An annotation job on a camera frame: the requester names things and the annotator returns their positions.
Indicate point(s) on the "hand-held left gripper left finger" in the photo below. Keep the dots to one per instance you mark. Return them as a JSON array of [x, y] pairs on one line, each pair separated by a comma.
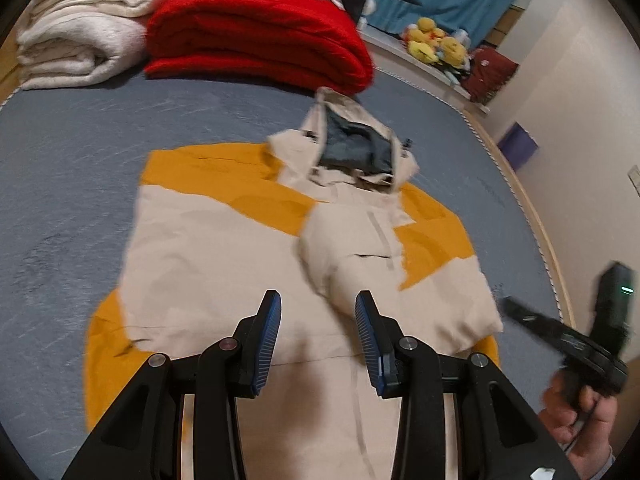
[[266, 340]]

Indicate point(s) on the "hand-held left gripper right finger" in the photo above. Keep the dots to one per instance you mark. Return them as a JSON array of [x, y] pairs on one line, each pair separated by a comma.
[[367, 340]]

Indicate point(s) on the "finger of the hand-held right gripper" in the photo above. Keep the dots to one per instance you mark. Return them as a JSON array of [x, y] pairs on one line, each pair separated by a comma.
[[537, 321]]

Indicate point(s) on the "beige and orange hooded jacket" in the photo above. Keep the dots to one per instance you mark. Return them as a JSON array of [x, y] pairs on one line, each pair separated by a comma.
[[225, 260]]

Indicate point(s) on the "person's right hand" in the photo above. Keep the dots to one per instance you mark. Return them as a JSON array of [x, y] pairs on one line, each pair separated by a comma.
[[590, 425]]

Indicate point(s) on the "purple box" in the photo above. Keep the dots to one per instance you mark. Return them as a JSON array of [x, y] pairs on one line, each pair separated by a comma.
[[517, 145]]

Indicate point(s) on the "dark red bag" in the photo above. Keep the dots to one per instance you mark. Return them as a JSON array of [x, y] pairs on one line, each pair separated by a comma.
[[490, 72]]

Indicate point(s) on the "bed with grey-blue cover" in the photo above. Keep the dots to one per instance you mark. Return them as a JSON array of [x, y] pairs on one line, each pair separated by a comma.
[[75, 170]]

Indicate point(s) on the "white ledge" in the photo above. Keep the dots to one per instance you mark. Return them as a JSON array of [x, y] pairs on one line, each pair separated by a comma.
[[425, 72]]

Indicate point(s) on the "yellow plush toy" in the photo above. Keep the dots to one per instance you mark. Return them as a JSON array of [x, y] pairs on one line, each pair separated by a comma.
[[425, 35], [454, 49]]

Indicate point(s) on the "folded red blanket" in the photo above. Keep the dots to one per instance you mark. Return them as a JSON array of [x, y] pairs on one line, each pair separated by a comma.
[[260, 30]]

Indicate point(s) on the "folded white blanket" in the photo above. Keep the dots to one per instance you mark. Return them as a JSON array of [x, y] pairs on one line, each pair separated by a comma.
[[80, 30]]

